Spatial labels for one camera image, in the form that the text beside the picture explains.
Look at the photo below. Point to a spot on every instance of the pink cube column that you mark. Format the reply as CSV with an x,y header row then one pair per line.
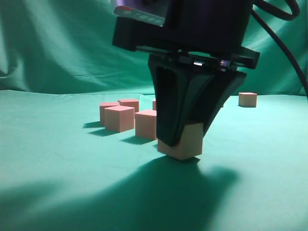
x,y
247,99
154,104
102,107
130,103
119,118
189,145
145,124

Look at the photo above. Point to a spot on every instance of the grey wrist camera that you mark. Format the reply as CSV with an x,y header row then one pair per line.
x,y
149,11

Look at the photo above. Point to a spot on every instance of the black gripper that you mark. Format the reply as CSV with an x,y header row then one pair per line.
x,y
186,92

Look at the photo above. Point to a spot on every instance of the green cloth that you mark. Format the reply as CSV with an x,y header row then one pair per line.
x,y
61,171

